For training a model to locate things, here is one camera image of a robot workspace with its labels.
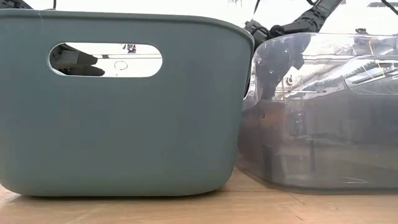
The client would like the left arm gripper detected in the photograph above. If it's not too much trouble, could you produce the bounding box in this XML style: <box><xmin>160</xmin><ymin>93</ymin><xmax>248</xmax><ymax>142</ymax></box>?
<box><xmin>49</xmin><ymin>43</ymin><xmax>106</xmax><ymax>77</ymax></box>

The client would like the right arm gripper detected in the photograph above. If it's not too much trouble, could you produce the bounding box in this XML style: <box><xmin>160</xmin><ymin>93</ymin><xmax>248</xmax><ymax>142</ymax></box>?
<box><xmin>254</xmin><ymin>33</ymin><xmax>312</xmax><ymax>101</ymax></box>

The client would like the teal plastic bin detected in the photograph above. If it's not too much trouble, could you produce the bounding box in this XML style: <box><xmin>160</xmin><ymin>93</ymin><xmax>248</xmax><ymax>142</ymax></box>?
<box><xmin>0</xmin><ymin>8</ymin><xmax>255</xmax><ymax>197</ymax></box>

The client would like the translucent grey plastic bin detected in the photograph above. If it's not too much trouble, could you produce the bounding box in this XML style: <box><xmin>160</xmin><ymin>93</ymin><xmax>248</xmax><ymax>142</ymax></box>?
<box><xmin>238</xmin><ymin>32</ymin><xmax>398</xmax><ymax>195</ymax></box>

